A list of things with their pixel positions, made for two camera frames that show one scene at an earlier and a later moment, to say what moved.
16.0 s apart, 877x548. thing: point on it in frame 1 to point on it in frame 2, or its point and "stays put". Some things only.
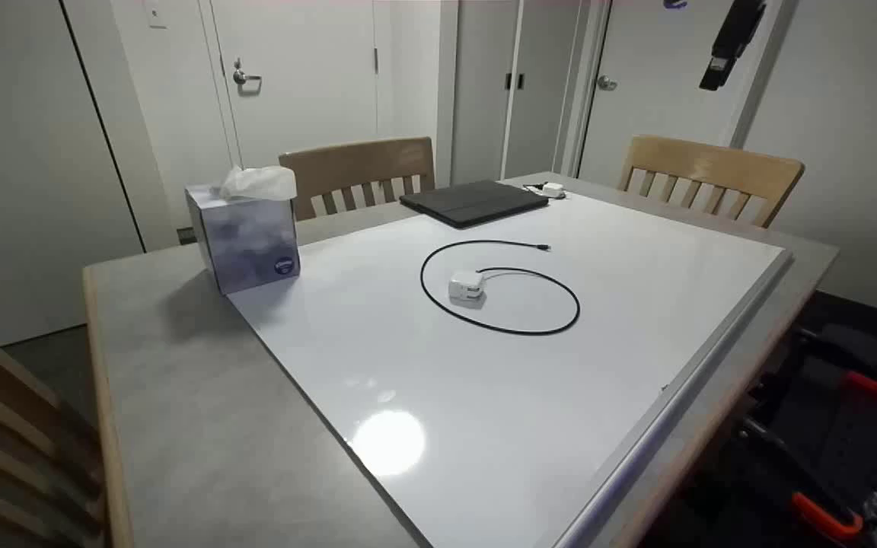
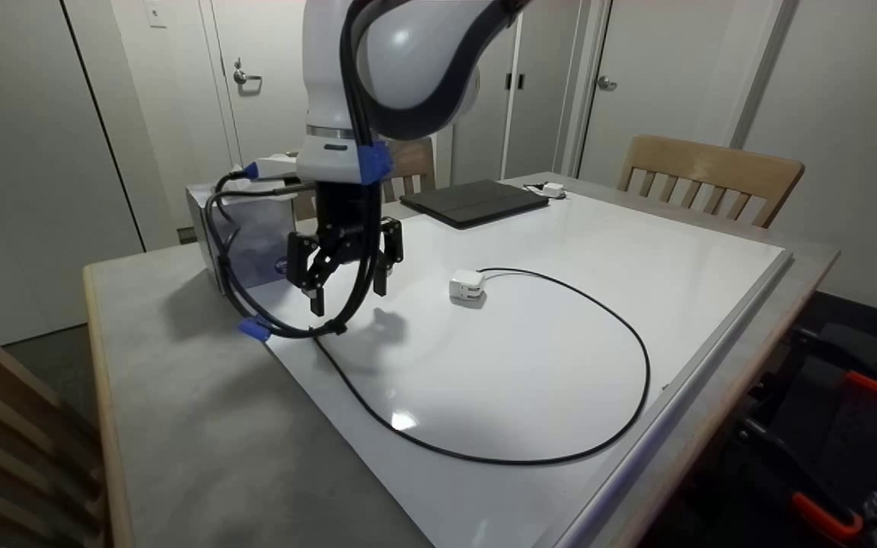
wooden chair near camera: x=26 y=469 stays put
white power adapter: x=465 y=289 stays put
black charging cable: x=533 y=272 to x=522 y=462
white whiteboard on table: x=495 y=382 stays put
